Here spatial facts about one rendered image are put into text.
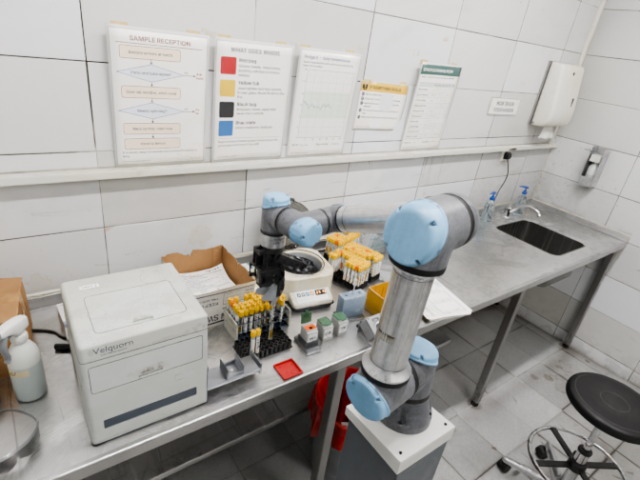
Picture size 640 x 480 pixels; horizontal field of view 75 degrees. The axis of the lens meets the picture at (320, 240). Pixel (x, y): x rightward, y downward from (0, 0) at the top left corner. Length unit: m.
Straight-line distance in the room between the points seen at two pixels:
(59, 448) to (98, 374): 0.24
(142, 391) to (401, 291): 0.66
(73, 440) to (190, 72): 1.08
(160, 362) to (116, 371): 0.10
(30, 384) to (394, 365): 0.90
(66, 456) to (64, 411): 0.14
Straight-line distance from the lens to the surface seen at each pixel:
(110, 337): 1.02
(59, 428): 1.28
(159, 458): 1.93
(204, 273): 1.66
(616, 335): 3.52
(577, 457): 2.34
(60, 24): 1.43
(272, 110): 1.65
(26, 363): 1.28
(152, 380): 1.12
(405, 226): 0.78
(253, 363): 1.31
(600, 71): 3.37
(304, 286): 1.59
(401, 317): 0.88
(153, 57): 1.46
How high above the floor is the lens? 1.81
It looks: 26 degrees down
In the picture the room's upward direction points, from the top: 8 degrees clockwise
